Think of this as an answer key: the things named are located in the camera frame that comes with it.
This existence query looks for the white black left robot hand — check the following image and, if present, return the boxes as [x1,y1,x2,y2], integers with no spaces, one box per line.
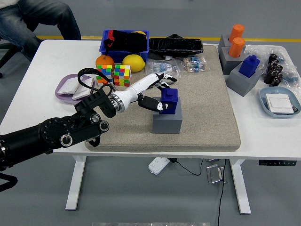
[114,73,178,112]

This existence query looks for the blue square seal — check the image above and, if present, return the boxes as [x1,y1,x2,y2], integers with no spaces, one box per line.
[238,55,261,78]
[159,88,179,115]

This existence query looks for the grey seal holder block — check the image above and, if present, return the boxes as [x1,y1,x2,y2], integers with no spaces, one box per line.
[219,46,246,76]
[226,61,263,97]
[152,96,183,134]
[217,34,246,57]

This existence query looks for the orange cylinder seal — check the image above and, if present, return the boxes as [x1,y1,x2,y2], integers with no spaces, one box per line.
[229,24,245,43]
[228,37,246,58]

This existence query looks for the colourful puzzle cube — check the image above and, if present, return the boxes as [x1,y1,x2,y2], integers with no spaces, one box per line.
[95,65,115,87]
[113,65,132,87]

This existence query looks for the yellow lemon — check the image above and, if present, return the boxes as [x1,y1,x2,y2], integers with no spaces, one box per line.
[121,54,146,73]

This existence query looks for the bag of blue resistors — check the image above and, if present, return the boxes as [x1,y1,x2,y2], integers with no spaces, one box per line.
[144,58,182,79]

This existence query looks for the blue plastic bin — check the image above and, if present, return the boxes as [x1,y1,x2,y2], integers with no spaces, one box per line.
[99,29,150,64]

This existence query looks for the orange fruit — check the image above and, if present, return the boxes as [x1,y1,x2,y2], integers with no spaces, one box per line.
[95,54,116,71]

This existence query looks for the black cloth bag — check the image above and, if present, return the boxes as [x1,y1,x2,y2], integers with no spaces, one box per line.
[103,29,148,53]

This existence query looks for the black wrapped keyboard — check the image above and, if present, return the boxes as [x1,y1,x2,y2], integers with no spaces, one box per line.
[149,34,204,60]

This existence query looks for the bag of tan resistors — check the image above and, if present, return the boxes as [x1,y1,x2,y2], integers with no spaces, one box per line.
[175,56,208,73]

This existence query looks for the grey-brown mat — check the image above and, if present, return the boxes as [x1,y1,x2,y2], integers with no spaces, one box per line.
[84,45,242,153]

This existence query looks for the purple plate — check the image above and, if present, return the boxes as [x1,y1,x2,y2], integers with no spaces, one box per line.
[55,73,95,106]

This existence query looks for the white power strip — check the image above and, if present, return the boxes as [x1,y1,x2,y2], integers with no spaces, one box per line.
[148,157,170,175]

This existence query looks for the white table leg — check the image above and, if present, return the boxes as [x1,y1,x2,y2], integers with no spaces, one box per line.
[65,155,87,211]
[230,159,252,215]

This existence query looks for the light blue plate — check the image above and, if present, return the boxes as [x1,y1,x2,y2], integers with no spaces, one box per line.
[258,87,301,119]

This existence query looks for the person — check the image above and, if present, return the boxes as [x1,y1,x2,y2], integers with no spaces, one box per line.
[0,0,82,62]

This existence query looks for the black chair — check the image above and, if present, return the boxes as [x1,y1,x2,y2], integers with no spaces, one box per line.
[0,39,24,80]

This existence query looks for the cluster of black capacitors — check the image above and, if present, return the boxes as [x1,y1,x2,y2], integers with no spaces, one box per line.
[263,53,284,87]

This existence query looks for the clear plastic bag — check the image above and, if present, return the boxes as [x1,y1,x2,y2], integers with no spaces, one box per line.
[244,44,301,89]

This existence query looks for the black table control panel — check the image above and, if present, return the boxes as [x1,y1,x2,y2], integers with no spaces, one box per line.
[258,160,297,166]

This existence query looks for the white switch panel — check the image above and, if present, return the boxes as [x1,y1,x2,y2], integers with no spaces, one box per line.
[265,93,297,115]
[71,78,95,101]
[57,76,82,96]

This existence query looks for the black power cable with plug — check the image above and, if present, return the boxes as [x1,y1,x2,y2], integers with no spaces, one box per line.
[169,157,204,176]

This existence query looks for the silver metal bracket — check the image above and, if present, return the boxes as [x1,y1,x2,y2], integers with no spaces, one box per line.
[206,164,227,185]

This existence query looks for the long black floor cable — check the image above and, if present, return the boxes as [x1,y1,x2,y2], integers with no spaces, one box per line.
[216,159,227,226]

